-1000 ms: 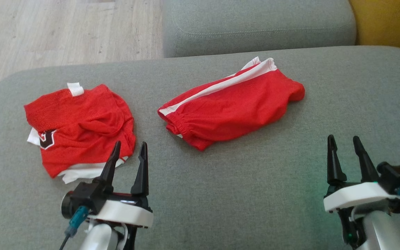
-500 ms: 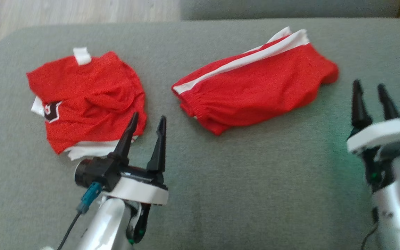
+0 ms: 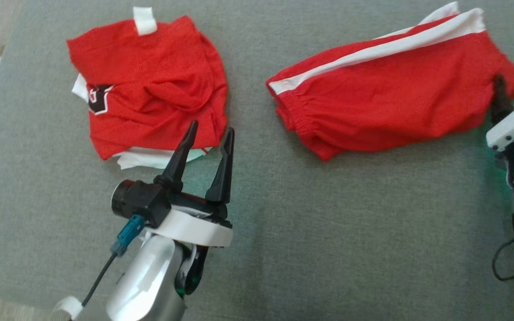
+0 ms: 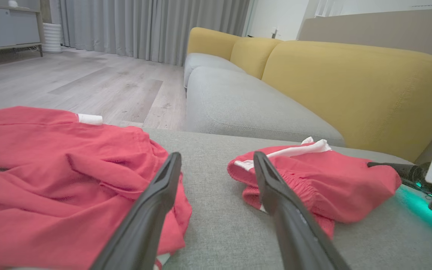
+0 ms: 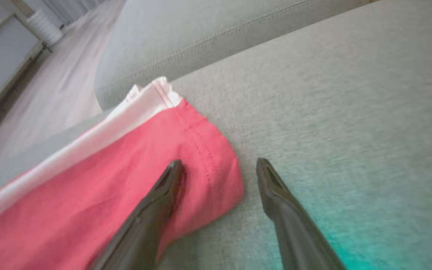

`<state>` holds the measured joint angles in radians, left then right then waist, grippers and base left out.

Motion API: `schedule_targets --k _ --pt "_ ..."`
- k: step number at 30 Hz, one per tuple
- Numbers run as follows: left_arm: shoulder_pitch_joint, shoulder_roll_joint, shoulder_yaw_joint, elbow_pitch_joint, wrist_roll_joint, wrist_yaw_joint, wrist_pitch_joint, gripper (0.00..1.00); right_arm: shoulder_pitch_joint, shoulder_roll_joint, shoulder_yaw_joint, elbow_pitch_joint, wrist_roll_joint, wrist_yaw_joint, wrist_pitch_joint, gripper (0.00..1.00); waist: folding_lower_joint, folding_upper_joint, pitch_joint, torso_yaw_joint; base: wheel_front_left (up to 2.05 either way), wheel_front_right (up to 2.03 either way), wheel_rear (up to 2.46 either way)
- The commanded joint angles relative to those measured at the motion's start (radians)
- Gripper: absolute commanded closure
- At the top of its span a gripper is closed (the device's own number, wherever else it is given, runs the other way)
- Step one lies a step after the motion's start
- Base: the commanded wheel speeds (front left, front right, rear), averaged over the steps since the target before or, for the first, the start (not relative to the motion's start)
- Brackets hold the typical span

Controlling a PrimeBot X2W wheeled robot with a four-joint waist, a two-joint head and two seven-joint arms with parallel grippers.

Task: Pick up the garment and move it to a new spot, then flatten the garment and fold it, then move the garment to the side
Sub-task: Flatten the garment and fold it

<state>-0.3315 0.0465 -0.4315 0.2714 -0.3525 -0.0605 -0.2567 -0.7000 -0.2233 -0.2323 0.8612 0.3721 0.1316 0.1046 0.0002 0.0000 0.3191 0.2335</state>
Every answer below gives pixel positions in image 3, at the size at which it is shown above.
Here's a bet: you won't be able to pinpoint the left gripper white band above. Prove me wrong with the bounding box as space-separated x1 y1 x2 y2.
143 120 236 297

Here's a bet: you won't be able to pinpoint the red jersey with black print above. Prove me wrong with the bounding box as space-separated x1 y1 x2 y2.
66 6 229 170

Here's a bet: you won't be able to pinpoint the red shorts with white stripe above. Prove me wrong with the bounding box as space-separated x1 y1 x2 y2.
266 1 514 162

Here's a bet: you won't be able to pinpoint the large grey fabric sofa seat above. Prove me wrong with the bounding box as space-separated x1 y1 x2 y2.
0 0 514 321

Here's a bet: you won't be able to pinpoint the blue left camera connector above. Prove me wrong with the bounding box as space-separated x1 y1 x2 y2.
110 214 145 257

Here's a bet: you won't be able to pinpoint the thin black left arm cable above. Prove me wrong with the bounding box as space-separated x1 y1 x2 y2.
81 252 117 308

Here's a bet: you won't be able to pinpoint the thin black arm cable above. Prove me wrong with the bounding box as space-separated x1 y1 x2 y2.
492 239 514 282
81 252 117 308

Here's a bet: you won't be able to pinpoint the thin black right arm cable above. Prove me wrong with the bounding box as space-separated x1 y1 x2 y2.
492 239 514 282

